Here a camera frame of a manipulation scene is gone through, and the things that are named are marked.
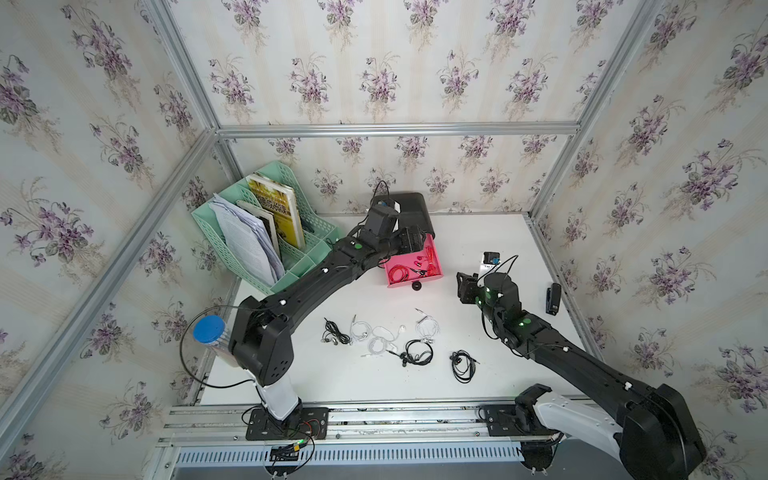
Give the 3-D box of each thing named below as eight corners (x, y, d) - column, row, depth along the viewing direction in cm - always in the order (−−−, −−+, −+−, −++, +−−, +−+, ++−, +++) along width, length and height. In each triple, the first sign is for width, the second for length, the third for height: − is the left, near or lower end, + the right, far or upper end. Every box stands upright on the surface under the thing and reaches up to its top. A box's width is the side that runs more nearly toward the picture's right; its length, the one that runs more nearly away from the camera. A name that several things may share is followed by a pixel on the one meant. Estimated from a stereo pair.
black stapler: (544, 312, 96) (550, 306, 92) (545, 288, 102) (551, 281, 98) (554, 315, 95) (560, 309, 92) (554, 291, 101) (560, 284, 98)
